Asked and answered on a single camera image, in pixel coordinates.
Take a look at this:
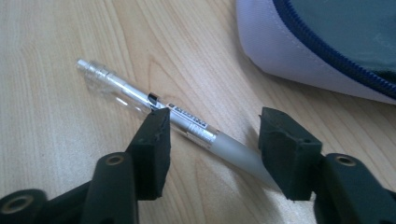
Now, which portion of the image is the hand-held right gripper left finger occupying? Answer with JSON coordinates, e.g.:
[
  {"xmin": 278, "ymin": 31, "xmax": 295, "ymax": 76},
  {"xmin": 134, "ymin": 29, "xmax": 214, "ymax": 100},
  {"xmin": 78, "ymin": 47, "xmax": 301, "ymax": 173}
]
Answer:
[{"xmin": 79, "ymin": 107, "xmax": 173, "ymax": 224}]

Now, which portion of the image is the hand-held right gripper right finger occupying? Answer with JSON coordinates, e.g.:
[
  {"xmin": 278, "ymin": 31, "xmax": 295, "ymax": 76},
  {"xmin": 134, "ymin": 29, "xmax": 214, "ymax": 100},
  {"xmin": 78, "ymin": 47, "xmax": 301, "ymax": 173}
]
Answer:
[{"xmin": 258, "ymin": 106, "xmax": 396, "ymax": 224}]

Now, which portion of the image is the clear grey pen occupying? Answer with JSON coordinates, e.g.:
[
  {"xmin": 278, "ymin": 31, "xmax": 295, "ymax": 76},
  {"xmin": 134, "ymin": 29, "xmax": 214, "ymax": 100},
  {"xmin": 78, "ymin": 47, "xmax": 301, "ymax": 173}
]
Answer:
[{"xmin": 76, "ymin": 58, "xmax": 282, "ymax": 192}]

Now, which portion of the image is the grey pencil case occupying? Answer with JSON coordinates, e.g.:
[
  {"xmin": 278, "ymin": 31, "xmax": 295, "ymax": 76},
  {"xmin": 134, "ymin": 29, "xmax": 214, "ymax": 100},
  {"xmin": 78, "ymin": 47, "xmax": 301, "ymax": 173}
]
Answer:
[{"xmin": 234, "ymin": 0, "xmax": 396, "ymax": 105}]

